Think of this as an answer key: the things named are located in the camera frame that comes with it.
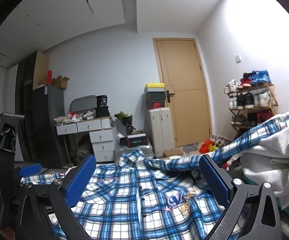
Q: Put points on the bamboo shoe rack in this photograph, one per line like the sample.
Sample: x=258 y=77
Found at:
x=272 y=97

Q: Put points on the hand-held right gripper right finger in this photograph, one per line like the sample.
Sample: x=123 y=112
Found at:
x=214 y=182

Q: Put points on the white drawer desk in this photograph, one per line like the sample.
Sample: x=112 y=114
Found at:
x=102 y=140

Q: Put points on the silver hard suitcase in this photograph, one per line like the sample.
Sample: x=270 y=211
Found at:
x=132 y=151

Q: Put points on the black shoe box red stripe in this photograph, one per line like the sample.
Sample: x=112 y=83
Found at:
x=134 y=140

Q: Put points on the orange plastic bag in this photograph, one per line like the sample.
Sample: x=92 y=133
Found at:
x=205 y=147

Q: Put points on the small cardboard box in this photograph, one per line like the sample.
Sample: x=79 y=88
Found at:
x=173 y=153

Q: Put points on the red packet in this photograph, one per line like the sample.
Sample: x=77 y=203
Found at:
x=49 y=77

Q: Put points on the green wrapped bouquet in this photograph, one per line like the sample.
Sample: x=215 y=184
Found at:
x=123 y=117

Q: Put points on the flat cardboard sheet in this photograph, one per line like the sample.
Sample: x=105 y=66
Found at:
x=40 y=70

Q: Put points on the blue plaid shirt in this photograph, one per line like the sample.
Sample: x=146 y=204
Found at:
x=134 y=192

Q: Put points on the light grey cloth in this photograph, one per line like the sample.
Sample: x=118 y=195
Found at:
x=279 y=160

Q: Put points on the dark grey shoe box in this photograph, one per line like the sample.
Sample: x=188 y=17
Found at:
x=155 y=96

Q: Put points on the black cabinet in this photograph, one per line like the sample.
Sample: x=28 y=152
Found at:
x=47 y=125

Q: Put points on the open cardboard box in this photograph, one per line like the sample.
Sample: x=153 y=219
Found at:
x=59 y=82

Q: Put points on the white light switch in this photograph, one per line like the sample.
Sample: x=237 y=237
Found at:
x=238 y=58

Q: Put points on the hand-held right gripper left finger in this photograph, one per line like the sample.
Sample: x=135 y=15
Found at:
x=80 y=180

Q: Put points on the wooden door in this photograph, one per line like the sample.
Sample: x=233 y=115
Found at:
x=184 y=92

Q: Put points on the tall black wardrobe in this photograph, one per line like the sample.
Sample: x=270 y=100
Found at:
x=24 y=92

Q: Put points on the pile of wrappers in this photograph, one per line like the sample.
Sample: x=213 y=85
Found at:
x=72 y=118

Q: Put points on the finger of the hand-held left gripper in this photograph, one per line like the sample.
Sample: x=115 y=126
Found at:
x=30 y=170

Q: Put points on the white curtain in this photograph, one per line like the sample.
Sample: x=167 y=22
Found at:
x=2 y=90

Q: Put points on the white hard suitcase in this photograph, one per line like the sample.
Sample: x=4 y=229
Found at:
x=159 y=130

